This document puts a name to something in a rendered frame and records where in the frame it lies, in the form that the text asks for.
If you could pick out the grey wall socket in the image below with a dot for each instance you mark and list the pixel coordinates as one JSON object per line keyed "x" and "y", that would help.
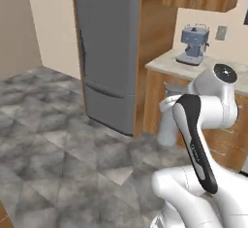
{"x": 221, "y": 33}

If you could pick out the grey fridge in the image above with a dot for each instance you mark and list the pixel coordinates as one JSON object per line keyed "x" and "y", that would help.
{"x": 109, "y": 44}

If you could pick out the blue grey coffee machine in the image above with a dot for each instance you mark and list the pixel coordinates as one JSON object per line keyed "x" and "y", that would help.
{"x": 193, "y": 44}

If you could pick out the wooden cupboard corner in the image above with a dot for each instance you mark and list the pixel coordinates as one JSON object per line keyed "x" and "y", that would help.
{"x": 5, "y": 217}

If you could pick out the wooden base cupboard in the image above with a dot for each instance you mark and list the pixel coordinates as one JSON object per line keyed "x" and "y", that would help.
{"x": 153, "y": 102}

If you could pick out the dark wall fitting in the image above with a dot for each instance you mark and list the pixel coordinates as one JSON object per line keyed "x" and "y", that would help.
{"x": 246, "y": 17}

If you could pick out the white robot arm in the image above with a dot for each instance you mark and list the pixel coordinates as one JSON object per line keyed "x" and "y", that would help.
{"x": 206, "y": 109}

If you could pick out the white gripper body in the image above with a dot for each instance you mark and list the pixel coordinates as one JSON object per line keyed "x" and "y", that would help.
{"x": 168, "y": 128}

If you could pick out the wooden fridge housing panel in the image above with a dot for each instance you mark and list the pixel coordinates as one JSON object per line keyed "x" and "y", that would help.
{"x": 155, "y": 28}

